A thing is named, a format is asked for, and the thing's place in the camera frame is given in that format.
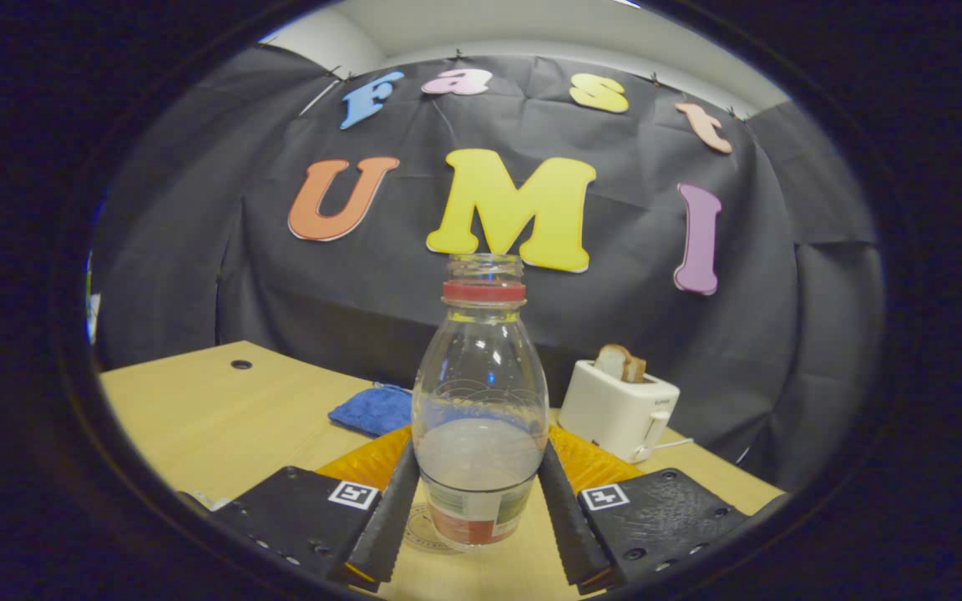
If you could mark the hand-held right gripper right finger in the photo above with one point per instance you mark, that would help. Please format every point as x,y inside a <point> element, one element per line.
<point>562,509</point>

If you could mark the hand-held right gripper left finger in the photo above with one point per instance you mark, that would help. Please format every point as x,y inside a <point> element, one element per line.
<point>396,509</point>

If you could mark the brown bread slice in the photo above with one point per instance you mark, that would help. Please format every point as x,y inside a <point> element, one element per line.
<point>637,369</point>

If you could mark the light bread slice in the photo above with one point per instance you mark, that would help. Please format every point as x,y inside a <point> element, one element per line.
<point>611,361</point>

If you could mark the black backdrop cloth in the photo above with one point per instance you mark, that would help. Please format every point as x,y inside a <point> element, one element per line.
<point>531,317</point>

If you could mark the blue towel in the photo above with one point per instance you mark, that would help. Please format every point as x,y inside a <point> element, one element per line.
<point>372,411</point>

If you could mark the white toaster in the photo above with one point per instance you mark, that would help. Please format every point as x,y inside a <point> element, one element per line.
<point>615,413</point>

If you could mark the round beige coaster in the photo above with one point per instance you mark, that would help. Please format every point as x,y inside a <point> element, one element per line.
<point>418,530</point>

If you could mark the clear plastic water bottle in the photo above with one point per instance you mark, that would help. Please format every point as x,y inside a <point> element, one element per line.
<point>481,376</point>

